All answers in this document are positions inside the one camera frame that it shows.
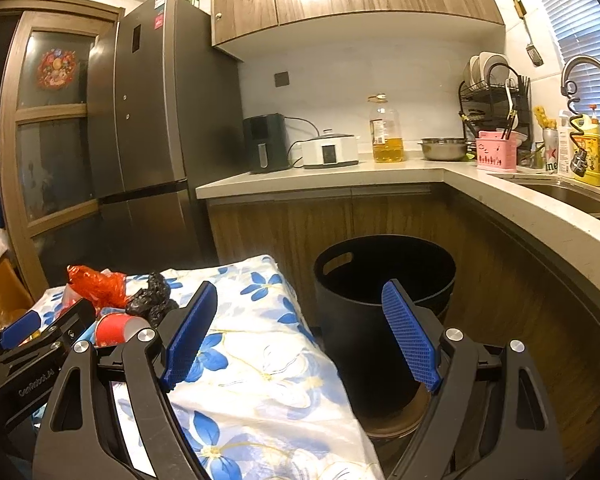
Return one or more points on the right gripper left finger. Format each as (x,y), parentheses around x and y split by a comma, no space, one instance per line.
(80,436)

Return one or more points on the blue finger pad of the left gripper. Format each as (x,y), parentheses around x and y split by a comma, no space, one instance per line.
(17,332)

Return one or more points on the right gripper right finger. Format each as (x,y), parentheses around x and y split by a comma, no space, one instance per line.
(489,415)

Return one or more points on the red plastic bag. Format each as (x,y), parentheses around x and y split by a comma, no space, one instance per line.
(101,289)

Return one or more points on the black plastic bag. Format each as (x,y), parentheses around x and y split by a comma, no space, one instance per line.
(152,303)

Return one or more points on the black round trash bin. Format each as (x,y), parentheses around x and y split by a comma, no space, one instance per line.
(348,279)

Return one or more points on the wooden lower cabinet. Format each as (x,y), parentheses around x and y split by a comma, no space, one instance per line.
(509,285)

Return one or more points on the blue floral white tablecloth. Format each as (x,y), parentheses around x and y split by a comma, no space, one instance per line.
(262,400)

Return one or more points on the stainless steel sink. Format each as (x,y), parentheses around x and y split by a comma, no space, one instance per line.
(574,194)

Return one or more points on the pink utensil basket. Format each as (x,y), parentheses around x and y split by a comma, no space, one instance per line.
(496,152)

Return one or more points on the stainless steel bowl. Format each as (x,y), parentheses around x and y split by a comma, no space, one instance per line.
(444,149)

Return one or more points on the red door decoration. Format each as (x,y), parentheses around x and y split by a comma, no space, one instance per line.
(56,69)

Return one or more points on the wooden glass panel door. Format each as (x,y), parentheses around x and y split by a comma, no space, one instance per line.
(49,204)

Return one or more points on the green white beer can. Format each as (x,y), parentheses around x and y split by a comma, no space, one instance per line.
(551,150)

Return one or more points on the dark grey refrigerator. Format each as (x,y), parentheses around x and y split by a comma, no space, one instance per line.
(164,116)

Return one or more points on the yellow detergent bottle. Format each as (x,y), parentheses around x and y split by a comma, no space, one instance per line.
(585,135)

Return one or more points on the white rice cooker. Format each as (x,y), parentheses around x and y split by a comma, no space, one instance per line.
(330,150)

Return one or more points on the cooking oil bottle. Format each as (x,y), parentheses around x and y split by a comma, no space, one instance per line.
(385,130)

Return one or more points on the black dish rack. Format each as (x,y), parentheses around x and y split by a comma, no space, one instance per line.
(484,105)

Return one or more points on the black air fryer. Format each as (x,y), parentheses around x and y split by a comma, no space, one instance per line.
(265,143)

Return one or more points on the white plates in rack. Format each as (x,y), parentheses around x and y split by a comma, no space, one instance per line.
(486,68)

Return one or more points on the hanging metal spatula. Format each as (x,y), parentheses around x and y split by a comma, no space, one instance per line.
(532,51)

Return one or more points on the white window blinds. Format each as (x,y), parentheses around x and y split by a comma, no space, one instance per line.
(576,25)

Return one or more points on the dark wall socket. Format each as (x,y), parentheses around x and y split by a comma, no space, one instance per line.
(281,79)

